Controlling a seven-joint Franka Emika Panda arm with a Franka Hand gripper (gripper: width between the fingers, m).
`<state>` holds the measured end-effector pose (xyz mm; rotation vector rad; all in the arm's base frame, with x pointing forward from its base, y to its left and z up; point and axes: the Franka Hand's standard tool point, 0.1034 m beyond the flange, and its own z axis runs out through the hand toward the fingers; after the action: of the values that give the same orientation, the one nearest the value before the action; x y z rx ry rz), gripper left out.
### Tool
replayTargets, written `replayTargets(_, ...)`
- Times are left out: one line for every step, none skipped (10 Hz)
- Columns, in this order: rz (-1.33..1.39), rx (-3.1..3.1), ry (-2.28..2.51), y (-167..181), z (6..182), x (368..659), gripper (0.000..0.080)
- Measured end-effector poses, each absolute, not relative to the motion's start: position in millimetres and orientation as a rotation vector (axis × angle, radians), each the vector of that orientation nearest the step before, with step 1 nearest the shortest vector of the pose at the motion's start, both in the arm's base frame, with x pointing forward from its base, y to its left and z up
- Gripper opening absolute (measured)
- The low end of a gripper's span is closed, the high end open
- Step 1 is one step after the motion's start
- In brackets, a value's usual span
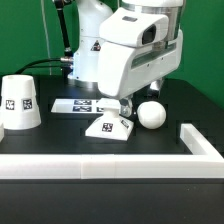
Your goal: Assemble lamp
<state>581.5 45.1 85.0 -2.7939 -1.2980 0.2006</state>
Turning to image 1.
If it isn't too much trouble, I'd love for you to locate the white lamp base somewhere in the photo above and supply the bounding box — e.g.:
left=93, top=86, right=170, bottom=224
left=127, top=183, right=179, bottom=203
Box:
left=85, top=98, right=134, bottom=141

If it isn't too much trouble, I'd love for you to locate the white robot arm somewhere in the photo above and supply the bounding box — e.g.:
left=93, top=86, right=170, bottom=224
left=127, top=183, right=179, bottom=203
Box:
left=53, top=0, right=186, bottom=117

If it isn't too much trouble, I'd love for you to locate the white L-shaped wall fence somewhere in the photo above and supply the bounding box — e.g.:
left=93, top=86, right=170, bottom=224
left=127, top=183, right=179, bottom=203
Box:
left=0, top=124, right=224, bottom=179

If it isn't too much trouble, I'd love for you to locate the white lamp bulb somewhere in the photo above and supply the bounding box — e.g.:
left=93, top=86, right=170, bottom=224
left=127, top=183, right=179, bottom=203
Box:
left=137, top=101, right=166, bottom=129

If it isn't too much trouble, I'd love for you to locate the thin grey cable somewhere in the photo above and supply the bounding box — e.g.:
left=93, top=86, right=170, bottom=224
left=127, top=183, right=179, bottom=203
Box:
left=40, top=0, right=53, bottom=76

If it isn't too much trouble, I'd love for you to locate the black cable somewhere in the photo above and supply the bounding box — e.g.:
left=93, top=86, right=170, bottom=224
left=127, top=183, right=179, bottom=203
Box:
left=13, top=57, right=74, bottom=76

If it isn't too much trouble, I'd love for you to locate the white lamp hood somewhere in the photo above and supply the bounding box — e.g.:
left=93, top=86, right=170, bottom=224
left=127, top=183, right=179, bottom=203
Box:
left=0, top=75, right=41, bottom=130

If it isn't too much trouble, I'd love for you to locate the small white block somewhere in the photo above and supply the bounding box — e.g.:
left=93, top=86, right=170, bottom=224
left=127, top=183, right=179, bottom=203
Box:
left=0, top=122, right=4, bottom=142

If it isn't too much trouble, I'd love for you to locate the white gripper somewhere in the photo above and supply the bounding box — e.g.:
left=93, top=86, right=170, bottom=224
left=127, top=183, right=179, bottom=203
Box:
left=98, top=30, right=183, bottom=117

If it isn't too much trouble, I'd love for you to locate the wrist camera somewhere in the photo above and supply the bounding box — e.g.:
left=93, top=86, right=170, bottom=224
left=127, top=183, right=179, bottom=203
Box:
left=99, top=7, right=169, bottom=48

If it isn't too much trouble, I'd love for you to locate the white marker tag sheet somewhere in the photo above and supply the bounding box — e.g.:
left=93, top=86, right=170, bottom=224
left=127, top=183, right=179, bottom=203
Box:
left=51, top=99, right=103, bottom=114

